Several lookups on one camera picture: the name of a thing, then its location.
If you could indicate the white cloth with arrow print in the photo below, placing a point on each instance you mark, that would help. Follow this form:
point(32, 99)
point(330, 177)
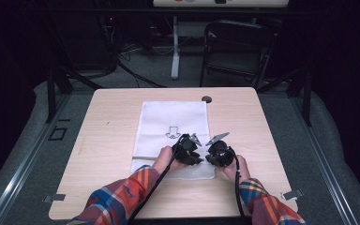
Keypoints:
point(172, 115)

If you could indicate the white desk leg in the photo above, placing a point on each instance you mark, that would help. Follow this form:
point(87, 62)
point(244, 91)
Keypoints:
point(175, 56)

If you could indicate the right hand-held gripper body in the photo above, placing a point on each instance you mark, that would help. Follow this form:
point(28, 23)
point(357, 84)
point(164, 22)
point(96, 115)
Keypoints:
point(222, 153)

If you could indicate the aluminium floor rail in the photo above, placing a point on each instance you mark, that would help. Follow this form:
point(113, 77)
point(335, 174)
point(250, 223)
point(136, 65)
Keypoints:
point(22, 168)
point(328, 168)

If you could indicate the grey table edge clip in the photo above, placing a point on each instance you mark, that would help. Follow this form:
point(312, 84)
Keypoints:
point(54, 197)
point(292, 194)

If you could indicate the person's left hand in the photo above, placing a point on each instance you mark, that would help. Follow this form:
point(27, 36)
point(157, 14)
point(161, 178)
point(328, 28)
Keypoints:
point(165, 157)

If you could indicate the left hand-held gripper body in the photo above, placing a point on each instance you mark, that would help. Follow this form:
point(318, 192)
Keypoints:
point(185, 149)

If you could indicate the black folding chair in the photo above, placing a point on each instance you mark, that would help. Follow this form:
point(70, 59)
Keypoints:
point(237, 37)

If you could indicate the person's right hand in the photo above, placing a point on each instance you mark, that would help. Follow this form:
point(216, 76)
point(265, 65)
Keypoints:
point(238, 170)

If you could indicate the black metal stand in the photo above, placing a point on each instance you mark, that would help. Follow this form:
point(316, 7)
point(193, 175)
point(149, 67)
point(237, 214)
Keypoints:
point(306, 100)
point(51, 93)

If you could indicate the black equipment with red light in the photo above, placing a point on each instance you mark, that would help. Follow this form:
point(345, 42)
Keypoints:
point(110, 37)

